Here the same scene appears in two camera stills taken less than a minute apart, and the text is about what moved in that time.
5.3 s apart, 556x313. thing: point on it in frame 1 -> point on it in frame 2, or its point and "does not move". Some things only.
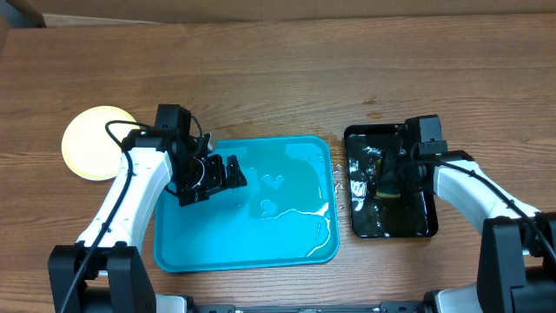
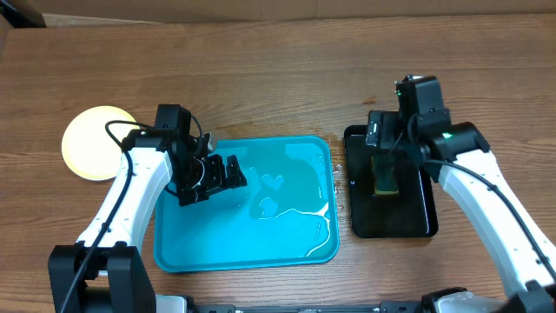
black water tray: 413,216 does not move
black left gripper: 217,180 does not move
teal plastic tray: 287,215 does not move
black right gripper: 393,161 -> 386,129
